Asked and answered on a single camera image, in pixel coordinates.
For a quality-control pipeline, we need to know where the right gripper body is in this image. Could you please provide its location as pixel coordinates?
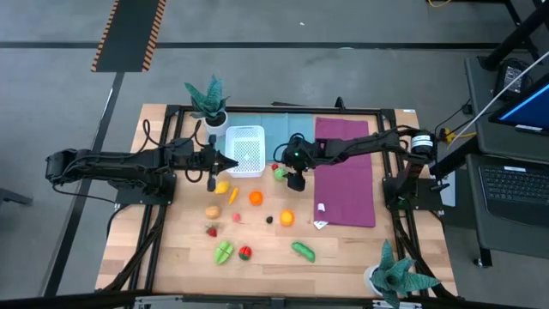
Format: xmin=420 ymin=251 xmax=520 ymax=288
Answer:
xmin=282 ymin=133 xmax=322 ymax=193

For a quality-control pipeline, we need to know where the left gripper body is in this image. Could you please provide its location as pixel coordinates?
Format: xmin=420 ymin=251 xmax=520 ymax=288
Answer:
xmin=188 ymin=135 xmax=219 ymax=192

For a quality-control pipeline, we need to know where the green cucumber toy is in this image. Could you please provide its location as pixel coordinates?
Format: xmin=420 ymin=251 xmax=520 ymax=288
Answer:
xmin=291 ymin=241 xmax=317 ymax=264

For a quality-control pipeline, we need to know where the white perforated plastic basket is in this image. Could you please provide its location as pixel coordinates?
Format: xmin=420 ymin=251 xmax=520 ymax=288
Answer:
xmin=224 ymin=124 xmax=267 ymax=179

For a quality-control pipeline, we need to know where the teal cloth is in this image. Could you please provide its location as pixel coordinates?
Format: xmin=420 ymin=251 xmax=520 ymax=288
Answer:
xmin=204 ymin=112 xmax=317 ymax=163

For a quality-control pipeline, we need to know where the purple cloth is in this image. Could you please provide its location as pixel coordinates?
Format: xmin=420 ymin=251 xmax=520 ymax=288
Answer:
xmin=314 ymin=117 xmax=377 ymax=228

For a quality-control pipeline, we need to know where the artificial plant in white pot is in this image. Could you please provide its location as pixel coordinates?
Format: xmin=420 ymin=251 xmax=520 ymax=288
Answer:
xmin=363 ymin=239 xmax=442 ymax=309
xmin=184 ymin=75 xmax=231 ymax=137

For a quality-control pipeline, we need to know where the green toy starfruit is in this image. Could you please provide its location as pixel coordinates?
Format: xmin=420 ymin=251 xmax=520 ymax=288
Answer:
xmin=214 ymin=240 xmax=235 ymax=266

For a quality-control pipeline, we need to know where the black mat with striped edges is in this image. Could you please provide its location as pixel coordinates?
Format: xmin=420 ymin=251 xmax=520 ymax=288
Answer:
xmin=90 ymin=0 xmax=167 ymax=73

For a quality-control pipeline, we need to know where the yellow power plug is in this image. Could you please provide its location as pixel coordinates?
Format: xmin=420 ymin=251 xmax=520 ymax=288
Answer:
xmin=441 ymin=127 xmax=477 ymax=143

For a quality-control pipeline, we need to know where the grey chair base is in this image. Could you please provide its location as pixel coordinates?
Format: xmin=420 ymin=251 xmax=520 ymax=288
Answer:
xmin=0 ymin=187 xmax=34 ymax=207

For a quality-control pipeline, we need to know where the white rod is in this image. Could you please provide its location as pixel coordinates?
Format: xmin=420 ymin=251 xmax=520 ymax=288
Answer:
xmin=448 ymin=51 xmax=549 ymax=149

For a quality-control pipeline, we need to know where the black laptop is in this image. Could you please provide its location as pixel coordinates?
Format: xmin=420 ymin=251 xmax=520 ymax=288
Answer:
xmin=467 ymin=153 xmax=549 ymax=261

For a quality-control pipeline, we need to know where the black power adapter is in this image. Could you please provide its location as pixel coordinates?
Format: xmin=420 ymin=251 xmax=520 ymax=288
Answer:
xmin=492 ymin=59 xmax=533 ymax=102

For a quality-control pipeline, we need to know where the monitor with blue screen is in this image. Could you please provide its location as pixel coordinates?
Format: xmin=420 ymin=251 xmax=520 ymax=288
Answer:
xmin=488 ymin=75 xmax=549 ymax=137

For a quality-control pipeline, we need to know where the black stand beam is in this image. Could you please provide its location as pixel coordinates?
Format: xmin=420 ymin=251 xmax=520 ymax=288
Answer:
xmin=478 ymin=0 xmax=549 ymax=72

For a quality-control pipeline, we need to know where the black metal table frame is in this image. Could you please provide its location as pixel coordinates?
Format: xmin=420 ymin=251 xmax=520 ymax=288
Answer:
xmin=98 ymin=104 xmax=458 ymax=301

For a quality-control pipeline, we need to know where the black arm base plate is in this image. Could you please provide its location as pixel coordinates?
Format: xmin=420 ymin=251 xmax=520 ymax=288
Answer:
xmin=383 ymin=176 xmax=443 ymax=211
xmin=114 ymin=171 xmax=178 ymax=206

